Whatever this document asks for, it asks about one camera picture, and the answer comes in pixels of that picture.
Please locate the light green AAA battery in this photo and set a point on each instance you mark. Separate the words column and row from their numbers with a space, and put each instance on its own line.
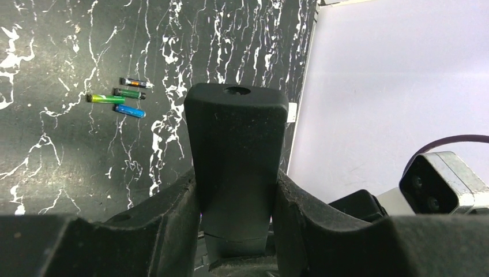
column 106, row 99

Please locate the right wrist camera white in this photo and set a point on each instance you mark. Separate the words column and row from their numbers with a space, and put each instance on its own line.
column 437, row 183

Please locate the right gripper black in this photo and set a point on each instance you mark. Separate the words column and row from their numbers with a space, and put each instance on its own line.
column 361, row 205

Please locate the black remote control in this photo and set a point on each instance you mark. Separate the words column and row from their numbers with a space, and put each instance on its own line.
column 236, row 136

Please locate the blue AAA battery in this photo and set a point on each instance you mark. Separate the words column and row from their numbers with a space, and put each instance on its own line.
column 130, row 111

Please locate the black orange AAA battery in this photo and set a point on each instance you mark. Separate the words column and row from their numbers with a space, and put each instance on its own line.
column 135, row 83

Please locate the dark green AAA battery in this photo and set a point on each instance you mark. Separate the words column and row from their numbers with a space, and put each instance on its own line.
column 129, row 94

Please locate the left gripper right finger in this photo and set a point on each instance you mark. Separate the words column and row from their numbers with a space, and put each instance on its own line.
column 315, row 239

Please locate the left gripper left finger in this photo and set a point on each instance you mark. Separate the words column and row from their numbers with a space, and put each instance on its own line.
column 158, row 237

